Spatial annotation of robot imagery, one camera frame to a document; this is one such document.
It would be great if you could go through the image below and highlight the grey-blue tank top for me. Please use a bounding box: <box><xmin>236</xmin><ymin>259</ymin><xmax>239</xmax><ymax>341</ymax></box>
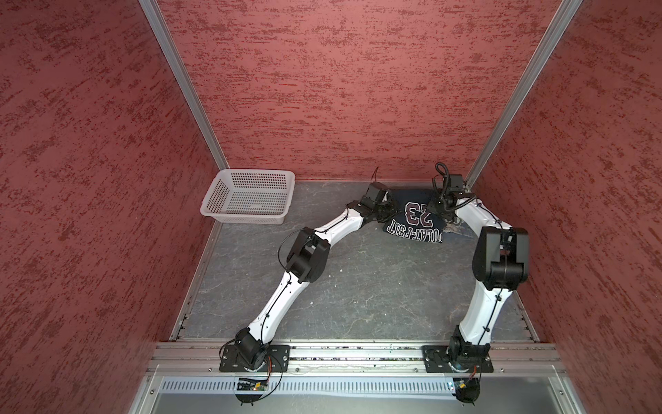
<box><xmin>443</xmin><ymin>221</ymin><xmax>477</xmax><ymax>239</ymax></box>

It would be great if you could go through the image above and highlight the dark navy maroon-trimmed tank top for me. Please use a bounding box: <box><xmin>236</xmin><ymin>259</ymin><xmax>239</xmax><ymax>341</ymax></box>
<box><xmin>383</xmin><ymin>189</ymin><xmax>446</xmax><ymax>244</ymax></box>

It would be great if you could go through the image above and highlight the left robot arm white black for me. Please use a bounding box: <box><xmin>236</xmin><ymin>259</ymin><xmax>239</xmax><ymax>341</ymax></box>
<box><xmin>234</xmin><ymin>182</ymin><xmax>396</xmax><ymax>370</ymax></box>

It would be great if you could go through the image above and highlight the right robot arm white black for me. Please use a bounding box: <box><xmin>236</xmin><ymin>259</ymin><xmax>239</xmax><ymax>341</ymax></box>
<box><xmin>428</xmin><ymin>164</ymin><xmax>529</xmax><ymax>373</ymax></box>

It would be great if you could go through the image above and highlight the white plastic laundry basket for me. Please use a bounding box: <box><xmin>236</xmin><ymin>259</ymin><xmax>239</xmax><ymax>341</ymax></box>
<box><xmin>200</xmin><ymin>168</ymin><xmax>296</xmax><ymax>225</ymax></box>

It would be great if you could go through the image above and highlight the left small circuit board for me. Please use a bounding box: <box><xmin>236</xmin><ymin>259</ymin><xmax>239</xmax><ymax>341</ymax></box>
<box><xmin>237</xmin><ymin>378</ymin><xmax>269</xmax><ymax>393</ymax></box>

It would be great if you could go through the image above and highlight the aluminium corner post right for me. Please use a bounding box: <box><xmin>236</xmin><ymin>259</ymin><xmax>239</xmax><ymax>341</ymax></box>
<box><xmin>465</xmin><ymin>0</ymin><xmax>583</xmax><ymax>188</ymax></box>

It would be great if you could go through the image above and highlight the aluminium corner post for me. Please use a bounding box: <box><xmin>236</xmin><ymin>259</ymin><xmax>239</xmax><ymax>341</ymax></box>
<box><xmin>465</xmin><ymin>0</ymin><xmax>583</xmax><ymax>188</ymax></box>
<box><xmin>139</xmin><ymin>0</ymin><xmax>229</xmax><ymax>170</ymax></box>

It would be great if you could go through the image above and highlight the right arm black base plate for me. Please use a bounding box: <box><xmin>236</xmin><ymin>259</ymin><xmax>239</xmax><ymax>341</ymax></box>
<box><xmin>422</xmin><ymin>344</ymin><xmax>494</xmax><ymax>374</ymax></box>

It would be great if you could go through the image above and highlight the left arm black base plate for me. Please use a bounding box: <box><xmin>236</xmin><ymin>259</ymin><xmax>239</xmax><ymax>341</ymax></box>
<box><xmin>218</xmin><ymin>343</ymin><xmax>291</xmax><ymax>374</ymax></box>

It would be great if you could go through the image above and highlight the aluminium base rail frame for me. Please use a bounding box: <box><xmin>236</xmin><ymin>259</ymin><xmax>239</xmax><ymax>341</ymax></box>
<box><xmin>130</xmin><ymin>340</ymin><xmax>584</xmax><ymax>413</ymax></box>

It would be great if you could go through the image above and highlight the white perforated cable duct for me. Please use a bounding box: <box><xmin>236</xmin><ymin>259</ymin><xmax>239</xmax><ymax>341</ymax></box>
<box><xmin>159</xmin><ymin>376</ymin><xmax>453</xmax><ymax>398</ymax></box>

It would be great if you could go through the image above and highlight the aluminium corner post left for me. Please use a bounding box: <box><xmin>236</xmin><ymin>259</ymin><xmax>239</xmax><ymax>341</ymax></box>
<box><xmin>139</xmin><ymin>0</ymin><xmax>229</xmax><ymax>170</ymax></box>

